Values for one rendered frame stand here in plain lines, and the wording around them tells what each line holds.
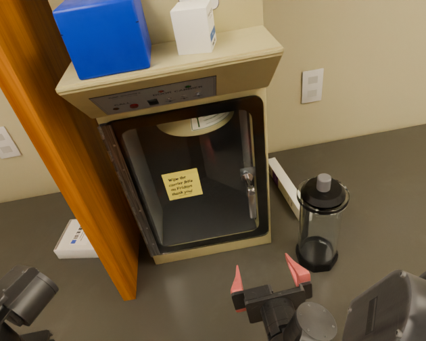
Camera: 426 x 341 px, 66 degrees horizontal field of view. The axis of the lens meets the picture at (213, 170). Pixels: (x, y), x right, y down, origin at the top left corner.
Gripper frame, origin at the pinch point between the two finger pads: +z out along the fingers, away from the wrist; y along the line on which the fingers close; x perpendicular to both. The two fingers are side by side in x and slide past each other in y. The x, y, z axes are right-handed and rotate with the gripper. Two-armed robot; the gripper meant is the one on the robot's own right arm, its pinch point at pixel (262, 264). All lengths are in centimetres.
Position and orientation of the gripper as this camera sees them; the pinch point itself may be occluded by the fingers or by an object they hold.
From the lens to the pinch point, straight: 66.9
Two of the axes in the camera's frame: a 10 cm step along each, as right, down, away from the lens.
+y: -9.7, 2.4, 0.1
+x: 2.0, 7.8, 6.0
